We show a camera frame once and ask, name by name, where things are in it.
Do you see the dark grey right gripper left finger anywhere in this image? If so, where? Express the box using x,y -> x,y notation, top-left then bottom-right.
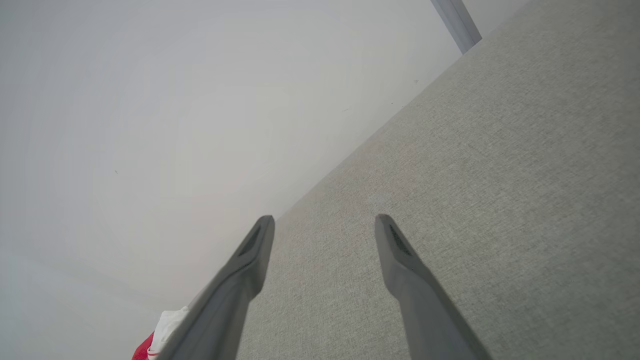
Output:
159,215 -> 276,360

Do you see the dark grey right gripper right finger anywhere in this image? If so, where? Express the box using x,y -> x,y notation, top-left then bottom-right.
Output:
374,214 -> 493,360

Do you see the red basketball jersey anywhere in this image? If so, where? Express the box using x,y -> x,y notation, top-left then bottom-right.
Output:
131,306 -> 191,360

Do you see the grey fabric sofa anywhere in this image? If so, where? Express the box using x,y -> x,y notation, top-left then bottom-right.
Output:
187,0 -> 640,360

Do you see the grey upright post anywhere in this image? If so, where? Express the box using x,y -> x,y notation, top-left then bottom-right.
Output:
430,0 -> 483,55

